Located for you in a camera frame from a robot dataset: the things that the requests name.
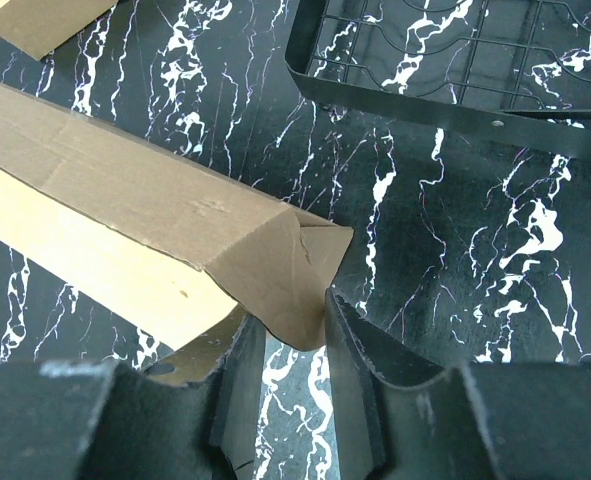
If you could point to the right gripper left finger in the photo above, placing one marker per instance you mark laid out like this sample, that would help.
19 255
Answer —
61 419

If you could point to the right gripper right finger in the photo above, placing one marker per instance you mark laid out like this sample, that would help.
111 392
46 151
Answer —
400 416

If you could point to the cardboard box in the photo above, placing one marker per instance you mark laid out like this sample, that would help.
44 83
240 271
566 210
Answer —
37 27
174 248

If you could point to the closed cardboard box back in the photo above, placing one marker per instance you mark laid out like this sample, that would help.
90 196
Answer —
37 27

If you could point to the black wire dish rack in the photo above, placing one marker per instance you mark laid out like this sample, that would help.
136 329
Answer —
513 72

